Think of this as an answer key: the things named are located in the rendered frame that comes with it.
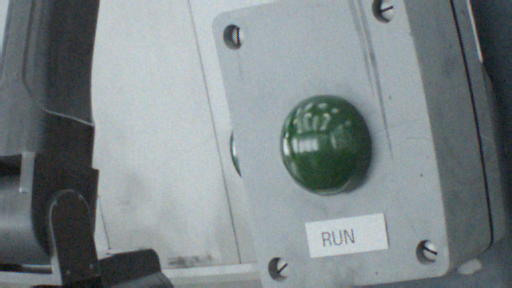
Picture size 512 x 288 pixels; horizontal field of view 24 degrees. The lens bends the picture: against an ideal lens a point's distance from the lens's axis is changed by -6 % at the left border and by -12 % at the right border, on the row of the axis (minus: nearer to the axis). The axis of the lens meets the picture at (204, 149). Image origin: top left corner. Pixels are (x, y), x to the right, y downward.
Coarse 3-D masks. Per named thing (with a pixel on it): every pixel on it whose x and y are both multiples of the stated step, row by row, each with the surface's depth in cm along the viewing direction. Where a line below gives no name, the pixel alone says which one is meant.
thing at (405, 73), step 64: (320, 0) 38; (384, 0) 37; (448, 0) 38; (256, 64) 40; (320, 64) 39; (384, 64) 37; (448, 64) 38; (256, 128) 41; (384, 128) 37; (448, 128) 37; (256, 192) 41; (384, 192) 38; (448, 192) 37; (320, 256) 40; (384, 256) 38; (448, 256) 37
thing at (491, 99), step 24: (480, 0) 40; (504, 0) 39; (480, 24) 40; (504, 24) 40; (480, 48) 41; (504, 48) 40; (504, 72) 40; (504, 96) 40; (504, 120) 40; (504, 144) 40; (504, 168) 40; (504, 192) 40; (504, 240) 40; (480, 264) 41; (504, 264) 40
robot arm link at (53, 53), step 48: (48, 0) 79; (96, 0) 82; (48, 48) 79; (0, 96) 80; (48, 96) 78; (0, 144) 79; (48, 144) 77; (0, 192) 78; (48, 192) 77; (96, 192) 80; (0, 240) 78
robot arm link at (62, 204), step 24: (72, 192) 78; (48, 216) 76; (72, 216) 77; (48, 240) 76; (72, 240) 77; (0, 264) 82; (24, 264) 82; (72, 264) 77; (96, 264) 79; (120, 264) 84; (144, 264) 85
